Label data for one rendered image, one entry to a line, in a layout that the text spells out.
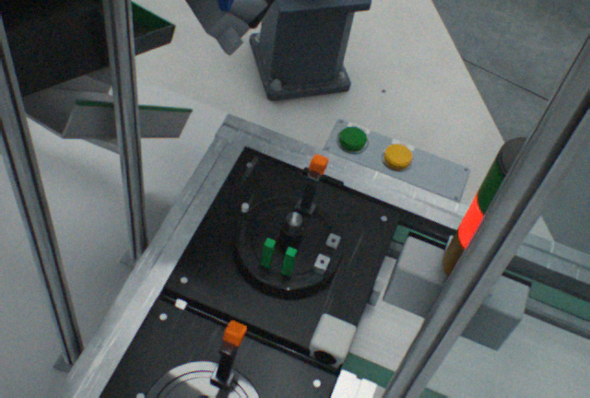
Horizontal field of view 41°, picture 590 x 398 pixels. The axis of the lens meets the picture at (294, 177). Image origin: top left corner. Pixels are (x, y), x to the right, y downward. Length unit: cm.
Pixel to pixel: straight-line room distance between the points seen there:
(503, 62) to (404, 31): 133
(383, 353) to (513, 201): 52
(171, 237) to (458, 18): 200
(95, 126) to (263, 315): 31
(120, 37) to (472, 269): 39
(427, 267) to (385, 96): 68
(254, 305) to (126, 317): 16
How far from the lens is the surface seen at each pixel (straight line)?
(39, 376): 109
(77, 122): 87
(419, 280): 73
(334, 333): 96
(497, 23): 293
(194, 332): 97
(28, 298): 114
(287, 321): 98
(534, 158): 53
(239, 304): 99
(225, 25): 81
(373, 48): 145
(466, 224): 66
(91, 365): 97
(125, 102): 86
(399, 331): 107
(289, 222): 97
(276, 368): 96
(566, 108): 49
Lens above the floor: 185
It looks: 54 degrees down
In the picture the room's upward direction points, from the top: 11 degrees clockwise
